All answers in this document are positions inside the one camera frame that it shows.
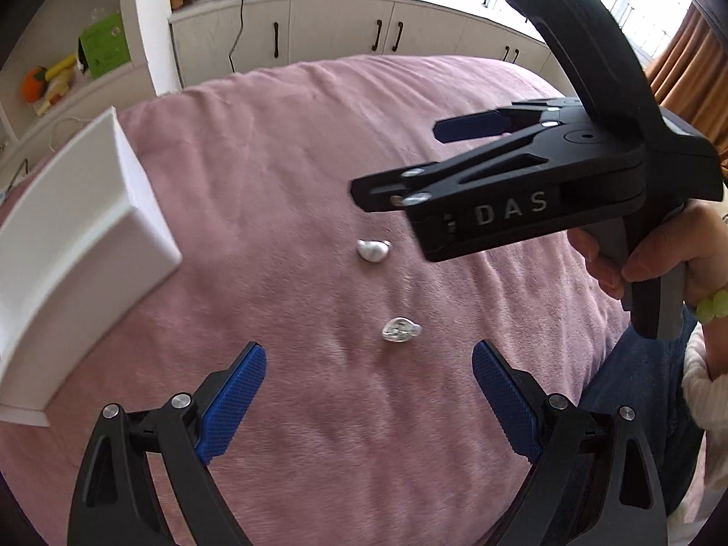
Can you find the pink fleece blanket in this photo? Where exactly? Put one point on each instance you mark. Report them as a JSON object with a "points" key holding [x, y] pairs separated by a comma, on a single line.
{"points": [[273, 182]]}

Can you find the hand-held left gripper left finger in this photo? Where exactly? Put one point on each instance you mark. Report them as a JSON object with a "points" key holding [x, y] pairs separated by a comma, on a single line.
{"points": [[233, 404]]}

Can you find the yellow banana plush toy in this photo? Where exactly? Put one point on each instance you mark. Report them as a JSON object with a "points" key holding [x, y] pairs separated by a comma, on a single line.
{"points": [[60, 67]]}

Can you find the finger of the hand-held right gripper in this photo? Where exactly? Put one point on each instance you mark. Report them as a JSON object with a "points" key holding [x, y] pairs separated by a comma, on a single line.
{"points": [[472, 125], [472, 173]]}

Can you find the orange plush toy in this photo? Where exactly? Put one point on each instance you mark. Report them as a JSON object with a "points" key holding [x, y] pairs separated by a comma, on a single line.
{"points": [[33, 84]]}

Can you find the white window-seat cabinet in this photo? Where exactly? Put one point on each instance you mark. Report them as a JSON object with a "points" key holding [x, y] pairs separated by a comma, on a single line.
{"points": [[335, 28]]}

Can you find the white storage box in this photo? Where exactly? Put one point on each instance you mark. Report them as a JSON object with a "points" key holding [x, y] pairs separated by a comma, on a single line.
{"points": [[85, 227]]}

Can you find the clear silver earbud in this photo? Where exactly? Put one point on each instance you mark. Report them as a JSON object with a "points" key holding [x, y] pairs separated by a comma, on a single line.
{"points": [[398, 330]]}

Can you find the green cardboard box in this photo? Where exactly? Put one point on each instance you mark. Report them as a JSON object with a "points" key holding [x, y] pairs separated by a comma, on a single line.
{"points": [[105, 45]]}

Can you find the white heart-shaped stone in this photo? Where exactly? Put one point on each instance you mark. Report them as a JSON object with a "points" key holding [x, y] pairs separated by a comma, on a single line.
{"points": [[372, 250]]}

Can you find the person's blue jeans leg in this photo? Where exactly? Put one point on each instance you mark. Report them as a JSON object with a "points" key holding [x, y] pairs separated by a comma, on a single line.
{"points": [[637, 387]]}

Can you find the white bookshelf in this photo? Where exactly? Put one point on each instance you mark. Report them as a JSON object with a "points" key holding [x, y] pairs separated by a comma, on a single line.
{"points": [[142, 40]]}

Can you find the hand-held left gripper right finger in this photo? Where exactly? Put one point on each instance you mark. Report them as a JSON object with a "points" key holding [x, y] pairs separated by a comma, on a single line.
{"points": [[506, 404]]}

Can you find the person's right hand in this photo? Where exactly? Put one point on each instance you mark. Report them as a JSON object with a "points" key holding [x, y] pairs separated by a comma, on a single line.
{"points": [[699, 244]]}

